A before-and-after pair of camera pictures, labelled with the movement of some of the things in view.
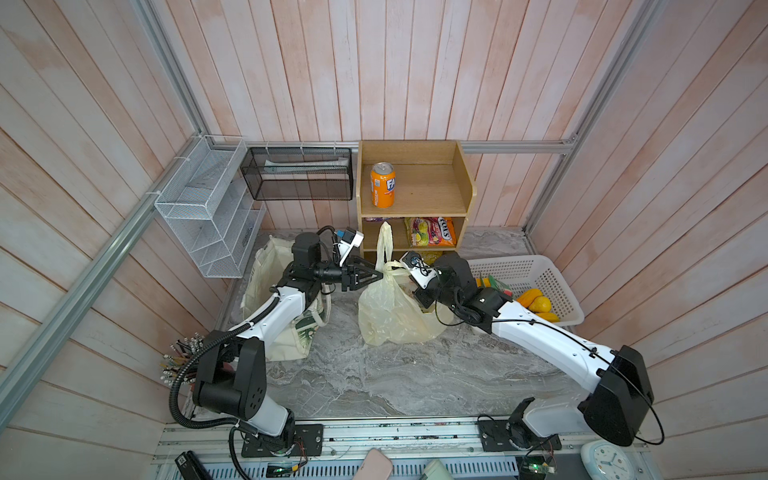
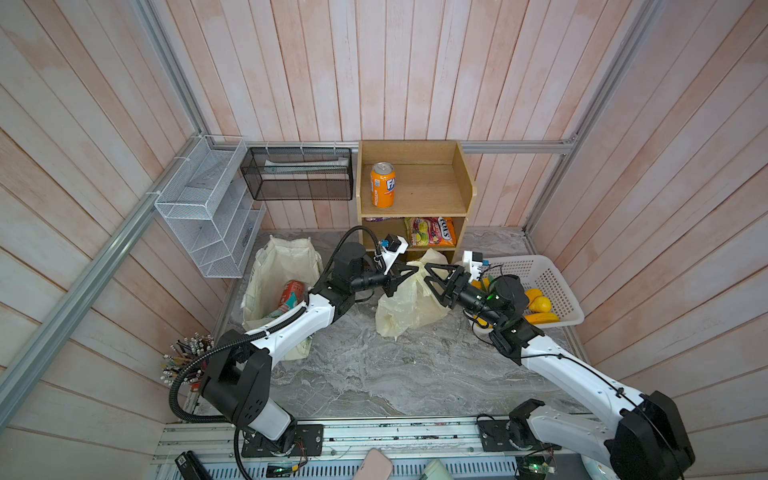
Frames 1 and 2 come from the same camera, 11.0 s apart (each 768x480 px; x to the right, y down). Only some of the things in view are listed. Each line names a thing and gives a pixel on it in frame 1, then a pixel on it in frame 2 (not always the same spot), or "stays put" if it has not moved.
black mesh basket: [299, 173] stays put
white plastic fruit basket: [518, 274] stays put
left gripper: [350, 279] → [395, 276]
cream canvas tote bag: [271, 264] stays put
